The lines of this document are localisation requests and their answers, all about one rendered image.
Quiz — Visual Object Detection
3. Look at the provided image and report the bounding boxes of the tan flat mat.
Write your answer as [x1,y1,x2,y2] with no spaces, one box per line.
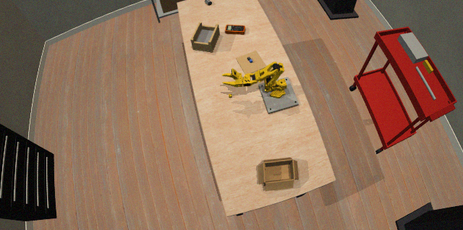
[236,51,266,74]

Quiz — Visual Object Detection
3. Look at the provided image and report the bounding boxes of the orange digital multimeter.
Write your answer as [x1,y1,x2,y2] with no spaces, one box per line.
[225,25,245,35]

